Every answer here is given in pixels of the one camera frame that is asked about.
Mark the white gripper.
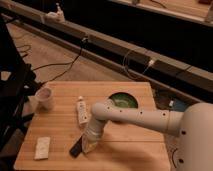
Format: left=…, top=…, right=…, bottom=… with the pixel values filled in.
left=82, top=132, right=101, bottom=154

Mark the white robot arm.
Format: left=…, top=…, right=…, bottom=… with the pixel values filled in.
left=82, top=101, right=213, bottom=171

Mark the white tube with cap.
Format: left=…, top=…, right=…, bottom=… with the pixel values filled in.
left=77, top=96, right=88, bottom=127

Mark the green ceramic bowl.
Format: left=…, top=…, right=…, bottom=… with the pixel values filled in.
left=109, top=92, right=138, bottom=108

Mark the white paper cup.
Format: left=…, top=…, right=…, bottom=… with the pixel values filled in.
left=35, top=87, right=54, bottom=110

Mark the black tripod stand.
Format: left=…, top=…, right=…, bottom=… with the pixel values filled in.
left=0, top=14, right=41, bottom=152

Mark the blue box on floor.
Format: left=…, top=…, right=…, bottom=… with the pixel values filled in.
left=169, top=99, right=188, bottom=112

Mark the black floor cable left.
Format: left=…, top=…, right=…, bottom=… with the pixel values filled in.
left=16, top=37, right=89, bottom=84

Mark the black cables right floor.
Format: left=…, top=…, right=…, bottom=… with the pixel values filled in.
left=170, top=146, right=179, bottom=166

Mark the long grey metal rail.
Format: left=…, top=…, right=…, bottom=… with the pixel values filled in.
left=0, top=0, right=213, bottom=93

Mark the white plug with cable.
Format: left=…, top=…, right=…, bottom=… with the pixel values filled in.
left=121, top=49, right=157, bottom=81

